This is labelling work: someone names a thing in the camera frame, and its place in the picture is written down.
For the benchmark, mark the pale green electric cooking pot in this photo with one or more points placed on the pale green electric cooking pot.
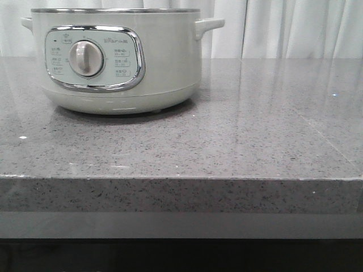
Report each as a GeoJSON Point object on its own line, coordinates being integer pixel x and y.
{"type": "Point", "coordinates": [119, 61]}

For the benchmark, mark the white curtain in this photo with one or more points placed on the white curtain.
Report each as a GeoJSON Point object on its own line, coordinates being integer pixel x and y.
{"type": "Point", "coordinates": [253, 29]}

